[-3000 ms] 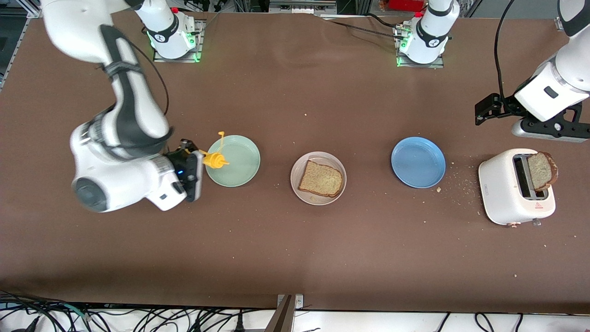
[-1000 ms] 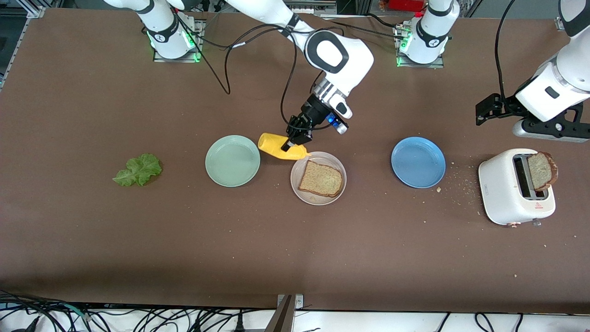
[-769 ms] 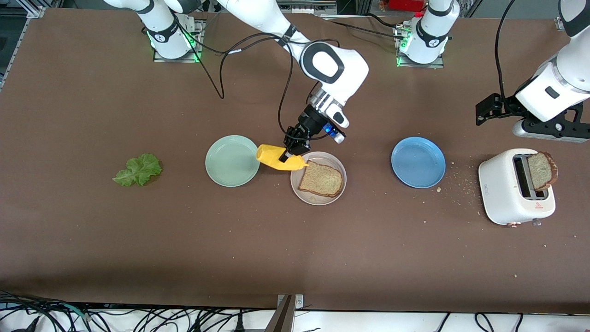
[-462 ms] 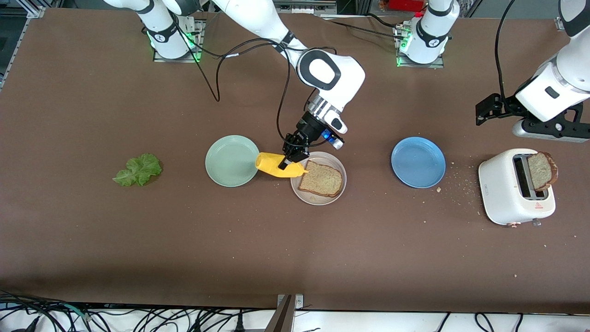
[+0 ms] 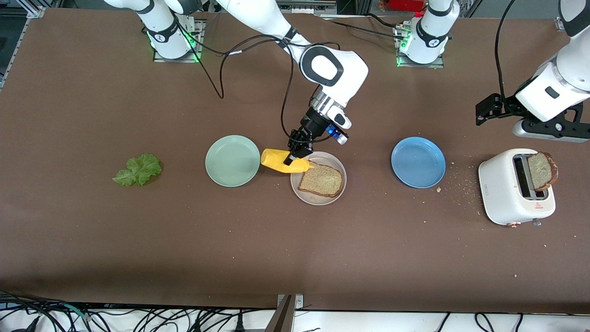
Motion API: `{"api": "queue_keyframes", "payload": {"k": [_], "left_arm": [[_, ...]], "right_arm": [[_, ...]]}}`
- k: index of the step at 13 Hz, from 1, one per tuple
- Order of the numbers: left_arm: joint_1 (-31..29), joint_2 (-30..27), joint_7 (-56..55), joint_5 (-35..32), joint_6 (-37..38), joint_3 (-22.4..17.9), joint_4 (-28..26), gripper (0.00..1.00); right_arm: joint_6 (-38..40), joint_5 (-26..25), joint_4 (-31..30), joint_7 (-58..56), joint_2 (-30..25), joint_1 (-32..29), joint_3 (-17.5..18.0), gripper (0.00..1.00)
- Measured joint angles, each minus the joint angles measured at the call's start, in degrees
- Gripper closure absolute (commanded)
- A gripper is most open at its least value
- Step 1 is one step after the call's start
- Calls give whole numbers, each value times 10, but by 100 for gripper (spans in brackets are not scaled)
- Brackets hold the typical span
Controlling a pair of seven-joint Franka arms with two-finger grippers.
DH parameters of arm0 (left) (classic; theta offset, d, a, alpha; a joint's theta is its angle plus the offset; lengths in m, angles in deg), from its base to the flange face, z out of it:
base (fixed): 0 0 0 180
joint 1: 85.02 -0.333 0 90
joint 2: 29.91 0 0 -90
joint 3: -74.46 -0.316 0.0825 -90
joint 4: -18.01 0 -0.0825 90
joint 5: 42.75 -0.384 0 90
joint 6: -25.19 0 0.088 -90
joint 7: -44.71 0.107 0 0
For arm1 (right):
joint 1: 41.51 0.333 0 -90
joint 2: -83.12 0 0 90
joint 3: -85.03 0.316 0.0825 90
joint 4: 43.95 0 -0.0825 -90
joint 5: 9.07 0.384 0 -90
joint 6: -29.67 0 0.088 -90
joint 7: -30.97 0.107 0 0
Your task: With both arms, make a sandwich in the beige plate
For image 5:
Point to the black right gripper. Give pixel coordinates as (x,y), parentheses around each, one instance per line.
(313,122)

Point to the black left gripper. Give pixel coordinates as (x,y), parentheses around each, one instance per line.
(506,109)

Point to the yellow mustard squeeze bottle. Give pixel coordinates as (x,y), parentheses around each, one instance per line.
(276,160)

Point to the brown bread slice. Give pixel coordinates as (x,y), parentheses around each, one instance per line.
(322,182)
(541,170)

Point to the beige plate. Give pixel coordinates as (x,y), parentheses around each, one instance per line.
(318,200)

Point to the green lettuce leaf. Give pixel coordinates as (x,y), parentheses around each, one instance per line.
(140,169)

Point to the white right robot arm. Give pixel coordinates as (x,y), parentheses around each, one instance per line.
(350,74)

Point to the pale green plate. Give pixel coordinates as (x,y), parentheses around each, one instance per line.
(233,161)

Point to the blue plate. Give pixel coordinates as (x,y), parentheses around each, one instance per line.
(418,162)

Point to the white toaster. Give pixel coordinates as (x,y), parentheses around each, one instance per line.
(495,184)

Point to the red box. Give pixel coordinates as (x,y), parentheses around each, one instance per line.
(405,4)

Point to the grey metal beam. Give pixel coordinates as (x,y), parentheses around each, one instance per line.
(282,320)

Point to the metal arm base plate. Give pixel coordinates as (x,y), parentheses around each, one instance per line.
(415,65)
(161,59)

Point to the grey metal frame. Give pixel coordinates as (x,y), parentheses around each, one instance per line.
(302,7)

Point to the silver corner bracket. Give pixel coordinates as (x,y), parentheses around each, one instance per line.
(299,302)

